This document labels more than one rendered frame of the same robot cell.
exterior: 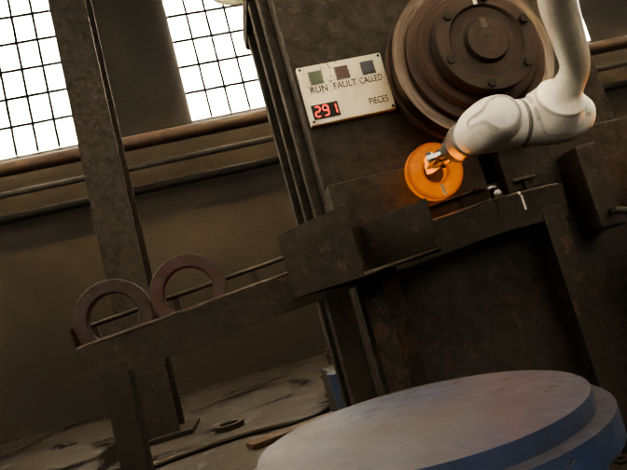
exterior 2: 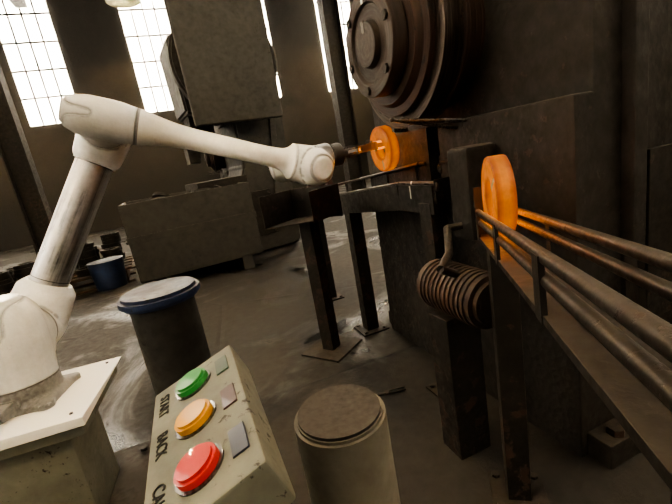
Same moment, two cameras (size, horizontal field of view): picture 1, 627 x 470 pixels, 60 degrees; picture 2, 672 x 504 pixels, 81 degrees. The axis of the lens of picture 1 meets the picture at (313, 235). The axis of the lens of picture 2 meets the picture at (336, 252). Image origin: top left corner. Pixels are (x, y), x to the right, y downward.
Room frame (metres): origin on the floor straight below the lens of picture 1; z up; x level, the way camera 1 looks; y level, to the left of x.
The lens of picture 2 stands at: (0.97, -1.72, 0.83)
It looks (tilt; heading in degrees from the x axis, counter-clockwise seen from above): 14 degrees down; 80
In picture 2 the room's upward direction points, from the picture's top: 10 degrees counter-clockwise
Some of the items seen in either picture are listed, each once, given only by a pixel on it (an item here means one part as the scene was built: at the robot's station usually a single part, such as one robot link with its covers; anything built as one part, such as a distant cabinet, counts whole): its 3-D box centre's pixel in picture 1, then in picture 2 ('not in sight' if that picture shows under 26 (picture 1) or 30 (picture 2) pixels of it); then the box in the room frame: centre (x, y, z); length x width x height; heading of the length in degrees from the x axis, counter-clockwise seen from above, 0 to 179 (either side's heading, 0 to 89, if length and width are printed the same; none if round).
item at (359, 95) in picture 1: (345, 89); not in sight; (1.53, -0.20, 1.15); 0.26 x 0.02 x 0.18; 99
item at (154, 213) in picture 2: not in sight; (192, 229); (0.36, 2.05, 0.39); 1.03 x 0.83 x 0.79; 13
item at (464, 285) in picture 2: not in sight; (468, 365); (1.40, -0.90, 0.27); 0.22 x 0.13 x 0.53; 99
